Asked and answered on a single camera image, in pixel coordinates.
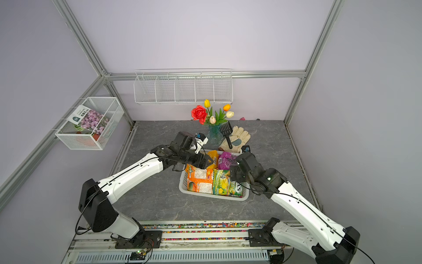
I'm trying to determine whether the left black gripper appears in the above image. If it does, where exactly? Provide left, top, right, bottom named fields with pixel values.
left=179, top=150, right=214, bottom=169

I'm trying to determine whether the purple candy bag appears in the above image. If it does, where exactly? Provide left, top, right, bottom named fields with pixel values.
left=218, top=152, right=237, bottom=171

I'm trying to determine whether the green Fox's candy bag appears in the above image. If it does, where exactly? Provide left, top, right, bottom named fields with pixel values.
left=212, top=169, right=244, bottom=198

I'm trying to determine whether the orange Fox's candy bag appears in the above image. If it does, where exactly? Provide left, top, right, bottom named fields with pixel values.
left=185, top=165, right=213, bottom=194

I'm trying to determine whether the yellow orange candy bag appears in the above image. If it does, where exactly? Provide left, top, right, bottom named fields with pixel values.
left=207, top=150, right=219, bottom=169

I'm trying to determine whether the white plastic perforated basket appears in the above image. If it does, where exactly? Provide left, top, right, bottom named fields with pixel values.
left=179, top=151, right=249, bottom=201

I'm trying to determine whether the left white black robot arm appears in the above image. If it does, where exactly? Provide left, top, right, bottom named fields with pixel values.
left=78, top=132, right=212, bottom=240

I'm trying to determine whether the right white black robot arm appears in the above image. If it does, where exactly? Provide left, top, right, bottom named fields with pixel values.
left=230, top=152, right=360, bottom=264

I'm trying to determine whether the beige work glove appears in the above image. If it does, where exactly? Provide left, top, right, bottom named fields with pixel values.
left=218, top=125, right=251, bottom=153

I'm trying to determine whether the artificial flower bouquet in vase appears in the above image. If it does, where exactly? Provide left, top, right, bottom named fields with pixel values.
left=191, top=99, right=234, bottom=145

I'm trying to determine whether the flower seed packet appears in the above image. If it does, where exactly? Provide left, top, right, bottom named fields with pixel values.
left=67, top=105, right=109, bottom=135

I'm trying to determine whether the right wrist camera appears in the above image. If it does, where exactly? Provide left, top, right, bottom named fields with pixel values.
left=241, top=145, right=251, bottom=154

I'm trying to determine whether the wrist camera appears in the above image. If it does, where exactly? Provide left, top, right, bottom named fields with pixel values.
left=241, top=145, right=251, bottom=154
left=194, top=133, right=208, bottom=154

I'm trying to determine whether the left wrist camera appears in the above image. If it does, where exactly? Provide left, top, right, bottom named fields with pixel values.
left=194, top=133, right=208, bottom=154

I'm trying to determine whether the white wire wall shelf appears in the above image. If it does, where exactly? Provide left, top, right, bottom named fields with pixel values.
left=134, top=68, right=234, bottom=105

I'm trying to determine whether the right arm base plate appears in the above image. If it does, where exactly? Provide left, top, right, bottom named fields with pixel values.
left=247, top=228, right=282, bottom=247

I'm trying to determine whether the aluminium front rail frame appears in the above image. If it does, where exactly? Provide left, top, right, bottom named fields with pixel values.
left=63, top=220, right=305, bottom=264

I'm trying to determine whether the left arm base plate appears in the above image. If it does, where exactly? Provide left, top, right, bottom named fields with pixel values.
left=115, top=230, right=163, bottom=249

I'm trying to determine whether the white wire side basket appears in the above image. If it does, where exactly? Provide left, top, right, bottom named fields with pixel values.
left=55, top=97, right=124, bottom=150

